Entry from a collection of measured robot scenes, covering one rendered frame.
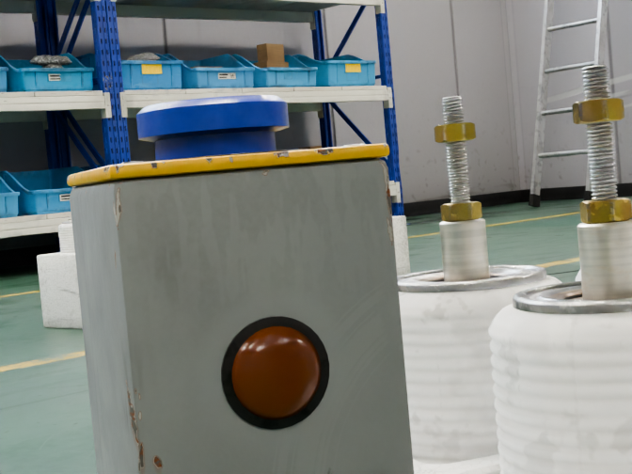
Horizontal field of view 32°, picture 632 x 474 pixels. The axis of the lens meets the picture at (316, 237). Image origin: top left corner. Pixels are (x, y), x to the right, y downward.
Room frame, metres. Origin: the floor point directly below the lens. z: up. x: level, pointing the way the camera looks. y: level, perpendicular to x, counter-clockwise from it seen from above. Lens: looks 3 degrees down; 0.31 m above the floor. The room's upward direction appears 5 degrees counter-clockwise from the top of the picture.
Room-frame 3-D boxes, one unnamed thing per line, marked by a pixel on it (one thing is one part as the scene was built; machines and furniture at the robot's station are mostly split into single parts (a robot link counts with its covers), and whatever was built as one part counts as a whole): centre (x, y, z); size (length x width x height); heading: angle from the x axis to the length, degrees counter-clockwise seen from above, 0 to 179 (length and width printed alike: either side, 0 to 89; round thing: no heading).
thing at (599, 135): (0.43, -0.11, 0.30); 0.01 x 0.01 x 0.08
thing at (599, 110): (0.43, -0.11, 0.32); 0.02 x 0.02 x 0.01; 2
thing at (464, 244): (0.54, -0.07, 0.26); 0.02 x 0.02 x 0.03
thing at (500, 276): (0.54, -0.07, 0.25); 0.08 x 0.08 x 0.01
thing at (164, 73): (5.52, 0.86, 0.89); 0.50 x 0.38 x 0.21; 41
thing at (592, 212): (0.43, -0.11, 0.29); 0.02 x 0.02 x 0.01; 2
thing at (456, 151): (0.54, -0.07, 0.30); 0.01 x 0.01 x 0.08
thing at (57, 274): (2.75, 0.41, 0.09); 0.39 x 0.39 x 0.18; 48
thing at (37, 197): (5.19, 1.24, 0.36); 0.50 x 0.38 x 0.21; 42
